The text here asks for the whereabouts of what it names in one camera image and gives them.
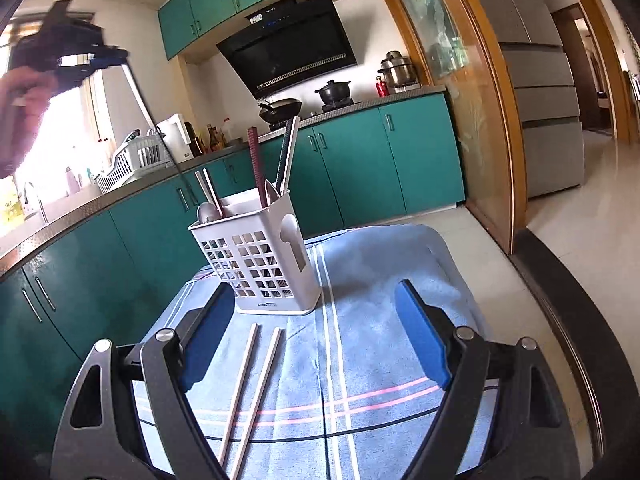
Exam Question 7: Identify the black gas stove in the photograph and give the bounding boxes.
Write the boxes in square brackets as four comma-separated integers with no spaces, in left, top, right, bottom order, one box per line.
[265,100,363,133]

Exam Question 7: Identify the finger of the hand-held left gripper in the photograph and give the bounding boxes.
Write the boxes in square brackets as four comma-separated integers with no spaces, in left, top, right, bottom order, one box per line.
[89,46,130,69]

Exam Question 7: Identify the black cooking pot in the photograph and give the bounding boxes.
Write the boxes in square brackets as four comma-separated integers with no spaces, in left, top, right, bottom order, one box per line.
[315,80,352,107]

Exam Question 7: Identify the grey refrigerator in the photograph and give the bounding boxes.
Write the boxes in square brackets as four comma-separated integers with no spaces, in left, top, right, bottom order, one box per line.
[462,0,586,198]

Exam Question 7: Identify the dark red chopstick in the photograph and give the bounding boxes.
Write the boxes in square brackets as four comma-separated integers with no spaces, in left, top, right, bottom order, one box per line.
[246,127,268,208]

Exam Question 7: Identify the teal lower kitchen cabinets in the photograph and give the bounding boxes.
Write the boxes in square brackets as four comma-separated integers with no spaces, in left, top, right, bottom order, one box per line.
[0,92,466,411]

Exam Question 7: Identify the white electric kettle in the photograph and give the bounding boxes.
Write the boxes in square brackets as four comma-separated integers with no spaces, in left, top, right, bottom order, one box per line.
[157,114,193,163]

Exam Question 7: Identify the wooden framed glass door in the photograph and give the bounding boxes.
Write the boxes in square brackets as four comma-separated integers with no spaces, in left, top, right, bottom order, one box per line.
[380,0,526,256]

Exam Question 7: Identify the person's left hand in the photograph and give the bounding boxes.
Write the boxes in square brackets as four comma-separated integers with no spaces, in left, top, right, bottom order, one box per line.
[0,67,56,178]

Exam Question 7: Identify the pale chopstick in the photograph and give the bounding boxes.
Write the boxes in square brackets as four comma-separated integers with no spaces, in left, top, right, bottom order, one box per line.
[217,323,261,453]
[230,327,282,480]

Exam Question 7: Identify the blue striped cloth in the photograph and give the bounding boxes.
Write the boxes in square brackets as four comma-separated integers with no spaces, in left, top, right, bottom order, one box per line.
[132,222,501,480]

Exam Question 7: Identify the stacked steel pot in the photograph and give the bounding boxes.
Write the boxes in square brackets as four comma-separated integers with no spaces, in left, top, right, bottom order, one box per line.
[377,51,418,88]

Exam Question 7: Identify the white plastic utensil holder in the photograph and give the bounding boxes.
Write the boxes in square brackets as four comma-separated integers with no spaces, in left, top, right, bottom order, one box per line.
[188,191,323,317]

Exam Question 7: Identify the black range hood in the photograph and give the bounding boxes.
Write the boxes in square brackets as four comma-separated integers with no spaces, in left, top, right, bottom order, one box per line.
[216,0,358,101]

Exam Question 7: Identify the black wok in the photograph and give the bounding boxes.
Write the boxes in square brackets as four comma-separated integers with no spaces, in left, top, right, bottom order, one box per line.
[257,97,303,128]

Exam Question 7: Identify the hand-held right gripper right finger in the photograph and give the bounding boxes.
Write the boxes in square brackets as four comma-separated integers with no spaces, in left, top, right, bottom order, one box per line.
[394,279,586,480]

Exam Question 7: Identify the white dish rack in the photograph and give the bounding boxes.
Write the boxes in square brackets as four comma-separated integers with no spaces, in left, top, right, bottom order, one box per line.
[95,130,173,195]

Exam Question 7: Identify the metal sink faucet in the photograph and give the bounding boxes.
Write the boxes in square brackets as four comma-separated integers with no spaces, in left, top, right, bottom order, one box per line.
[22,182,51,226]

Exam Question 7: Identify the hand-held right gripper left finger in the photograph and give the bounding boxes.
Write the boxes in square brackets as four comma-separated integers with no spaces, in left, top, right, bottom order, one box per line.
[50,282,237,480]

